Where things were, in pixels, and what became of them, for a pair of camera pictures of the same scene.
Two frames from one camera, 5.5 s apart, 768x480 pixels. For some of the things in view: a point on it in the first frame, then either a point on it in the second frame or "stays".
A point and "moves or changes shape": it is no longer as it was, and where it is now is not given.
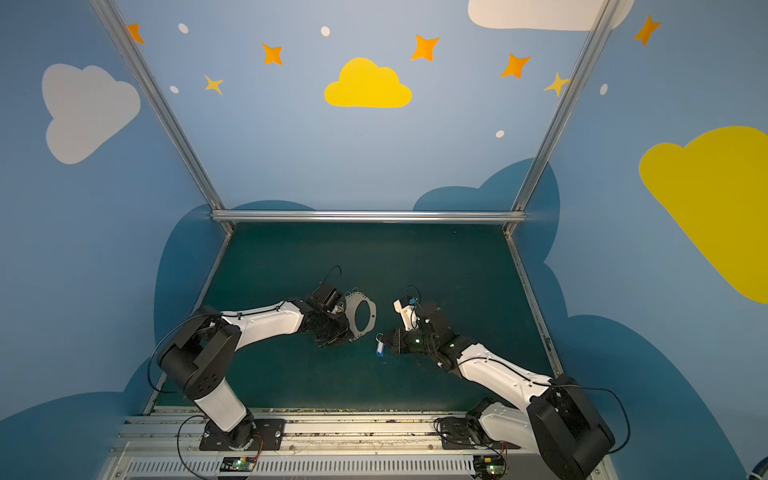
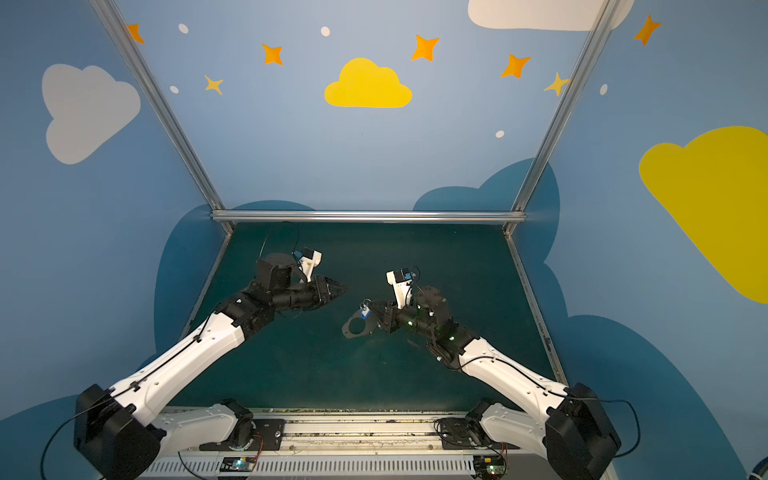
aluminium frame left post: (164, 109) stays
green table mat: (470, 272) stays
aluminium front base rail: (321, 444) stays
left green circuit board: (237, 464) stays
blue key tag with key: (380, 349) → (365, 313)
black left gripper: (335, 324) → (321, 291)
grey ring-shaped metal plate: (352, 300) moves or changes shape
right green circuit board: (489, 467) stays
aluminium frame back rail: (370, 216) stays
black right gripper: (408, 339) → (380, 318)
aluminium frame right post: (602, 28) stays
